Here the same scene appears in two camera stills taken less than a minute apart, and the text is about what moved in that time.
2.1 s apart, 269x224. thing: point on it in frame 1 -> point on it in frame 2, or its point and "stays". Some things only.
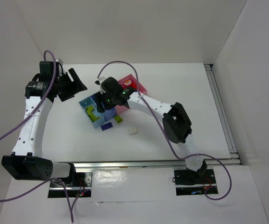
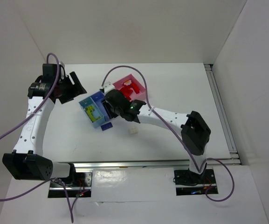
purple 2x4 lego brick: x=106 y=126 stays
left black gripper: x=66 y=85 stays
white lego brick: x=133 y=130 stays
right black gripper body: x=100 y=104 -> x=111 y=110
